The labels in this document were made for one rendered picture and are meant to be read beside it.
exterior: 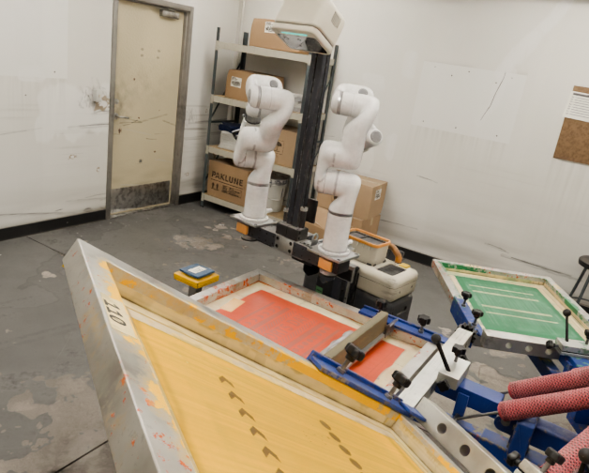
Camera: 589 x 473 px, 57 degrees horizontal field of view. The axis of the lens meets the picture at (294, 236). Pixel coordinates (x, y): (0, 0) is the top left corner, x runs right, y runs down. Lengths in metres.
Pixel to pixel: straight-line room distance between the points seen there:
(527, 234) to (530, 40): 1.69
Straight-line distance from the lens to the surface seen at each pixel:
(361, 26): 5.86
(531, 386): 1.65
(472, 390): 1.62
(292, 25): 2.00
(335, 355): 1.57
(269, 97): 2.10
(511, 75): 5.34
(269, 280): 2.16
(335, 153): 1.97
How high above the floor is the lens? 1.84
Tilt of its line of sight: 18 degrees down
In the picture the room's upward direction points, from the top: 9 degrees clockwise
